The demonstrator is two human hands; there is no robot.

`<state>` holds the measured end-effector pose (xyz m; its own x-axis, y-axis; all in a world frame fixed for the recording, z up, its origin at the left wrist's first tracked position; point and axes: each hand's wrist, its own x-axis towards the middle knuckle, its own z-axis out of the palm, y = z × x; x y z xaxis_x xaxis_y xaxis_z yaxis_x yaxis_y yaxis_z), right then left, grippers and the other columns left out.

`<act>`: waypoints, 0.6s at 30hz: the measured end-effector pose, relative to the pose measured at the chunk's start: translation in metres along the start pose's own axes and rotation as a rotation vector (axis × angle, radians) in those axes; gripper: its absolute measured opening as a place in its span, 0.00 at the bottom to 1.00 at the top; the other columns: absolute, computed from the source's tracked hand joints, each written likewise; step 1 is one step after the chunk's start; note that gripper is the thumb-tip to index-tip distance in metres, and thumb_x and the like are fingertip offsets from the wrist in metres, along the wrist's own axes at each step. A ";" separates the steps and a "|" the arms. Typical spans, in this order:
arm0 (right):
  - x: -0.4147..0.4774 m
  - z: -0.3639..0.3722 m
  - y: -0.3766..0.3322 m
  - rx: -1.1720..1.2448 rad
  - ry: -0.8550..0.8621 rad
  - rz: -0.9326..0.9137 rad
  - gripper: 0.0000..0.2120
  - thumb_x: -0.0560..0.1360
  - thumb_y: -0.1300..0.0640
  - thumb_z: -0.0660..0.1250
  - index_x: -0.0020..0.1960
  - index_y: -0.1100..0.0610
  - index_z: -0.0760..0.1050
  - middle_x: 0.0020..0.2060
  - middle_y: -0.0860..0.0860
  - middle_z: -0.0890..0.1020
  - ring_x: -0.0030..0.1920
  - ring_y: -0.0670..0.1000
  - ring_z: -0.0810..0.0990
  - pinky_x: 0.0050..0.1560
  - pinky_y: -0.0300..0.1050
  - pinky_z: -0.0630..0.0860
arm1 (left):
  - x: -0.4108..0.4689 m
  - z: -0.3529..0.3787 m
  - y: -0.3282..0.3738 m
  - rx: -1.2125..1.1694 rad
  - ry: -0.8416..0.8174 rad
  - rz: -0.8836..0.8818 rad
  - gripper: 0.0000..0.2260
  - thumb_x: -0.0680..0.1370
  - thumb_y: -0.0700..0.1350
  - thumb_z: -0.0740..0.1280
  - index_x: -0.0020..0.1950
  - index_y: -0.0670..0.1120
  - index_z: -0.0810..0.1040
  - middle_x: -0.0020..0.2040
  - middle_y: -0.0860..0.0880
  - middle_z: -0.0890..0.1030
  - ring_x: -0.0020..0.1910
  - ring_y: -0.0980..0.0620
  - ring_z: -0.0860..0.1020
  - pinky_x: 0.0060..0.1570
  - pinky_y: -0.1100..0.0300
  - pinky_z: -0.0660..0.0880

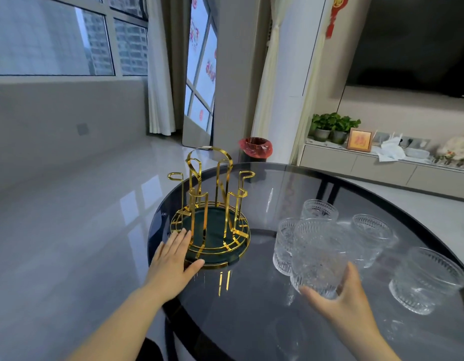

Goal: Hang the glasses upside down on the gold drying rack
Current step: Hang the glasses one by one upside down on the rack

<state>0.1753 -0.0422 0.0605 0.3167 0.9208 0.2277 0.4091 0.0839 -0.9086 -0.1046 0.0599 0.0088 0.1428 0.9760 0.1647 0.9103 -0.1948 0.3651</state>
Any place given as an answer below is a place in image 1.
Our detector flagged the person's left hand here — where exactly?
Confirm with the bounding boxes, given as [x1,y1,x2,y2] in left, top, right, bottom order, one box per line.
[145,228,205,302]

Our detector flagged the person's right hand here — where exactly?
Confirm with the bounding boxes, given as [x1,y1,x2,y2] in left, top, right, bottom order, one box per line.
[299,262,373,335]

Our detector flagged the clear ribbed drinking glass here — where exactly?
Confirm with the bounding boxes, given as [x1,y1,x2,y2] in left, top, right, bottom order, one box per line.
[290,218,350,300]
[273,217,302,277]
[389,247,464,316]
[300,199,339,222]
[344,214,397,270]

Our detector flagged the gold cup rack green base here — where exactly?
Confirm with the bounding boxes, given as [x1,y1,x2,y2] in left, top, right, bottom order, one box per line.
[167,146,256,270]

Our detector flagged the person's left forearm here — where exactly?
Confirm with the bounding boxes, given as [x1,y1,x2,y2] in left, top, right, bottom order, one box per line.
[66,285,169,361]

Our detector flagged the person's right forearm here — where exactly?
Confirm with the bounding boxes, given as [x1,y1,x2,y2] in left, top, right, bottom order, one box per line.
[339,320,402,361]

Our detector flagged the black chair seat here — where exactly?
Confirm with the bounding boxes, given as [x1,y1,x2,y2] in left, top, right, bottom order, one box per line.
[136,337,165,361]

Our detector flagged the trash bin with red liner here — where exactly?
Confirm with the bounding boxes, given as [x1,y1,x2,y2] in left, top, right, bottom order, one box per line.
[238,137,273,163]

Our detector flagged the beige low media cabinet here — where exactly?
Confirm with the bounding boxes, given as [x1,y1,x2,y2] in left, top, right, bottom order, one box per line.
[297,140,464,202]

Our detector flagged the glass door with red decals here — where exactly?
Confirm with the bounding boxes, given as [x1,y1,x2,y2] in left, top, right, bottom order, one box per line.
[182,0,218,149]

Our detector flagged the green potted plant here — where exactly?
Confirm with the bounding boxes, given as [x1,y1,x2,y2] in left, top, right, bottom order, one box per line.
[309,113,342,143]
[331,115,362,145]

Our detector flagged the white window curtain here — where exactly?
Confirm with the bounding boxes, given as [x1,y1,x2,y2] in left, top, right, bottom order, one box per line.
[146,0,176,137]

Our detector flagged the white shallow dish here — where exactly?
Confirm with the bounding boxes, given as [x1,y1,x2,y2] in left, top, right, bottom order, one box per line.
[404,147,431,160]

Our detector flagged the cream sheer curtain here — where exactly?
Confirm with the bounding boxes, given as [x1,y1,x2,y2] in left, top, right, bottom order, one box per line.
[250,0,291,140]

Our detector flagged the pale decorative figurine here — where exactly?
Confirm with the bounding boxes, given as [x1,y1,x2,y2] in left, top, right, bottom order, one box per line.
[436,128,464,164]

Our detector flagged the white standing air conditioner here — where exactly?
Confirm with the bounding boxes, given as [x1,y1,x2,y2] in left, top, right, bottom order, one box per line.
[267,0,327,164]

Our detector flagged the large framed window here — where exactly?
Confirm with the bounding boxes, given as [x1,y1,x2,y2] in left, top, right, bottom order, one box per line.
[0,0,149,77]

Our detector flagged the red hanging knot ornament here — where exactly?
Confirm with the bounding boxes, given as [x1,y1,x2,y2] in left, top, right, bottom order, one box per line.
[325,0,349,39]

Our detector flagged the black metal table frame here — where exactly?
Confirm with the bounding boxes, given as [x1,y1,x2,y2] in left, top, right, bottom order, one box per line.
[147,162,464,361]

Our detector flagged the wooden picture frame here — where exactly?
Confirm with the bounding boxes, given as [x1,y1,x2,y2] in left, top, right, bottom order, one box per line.
[346,128,373,153]

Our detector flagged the black wall television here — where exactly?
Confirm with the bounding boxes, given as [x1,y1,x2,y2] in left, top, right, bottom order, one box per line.
[346,0,464,99]

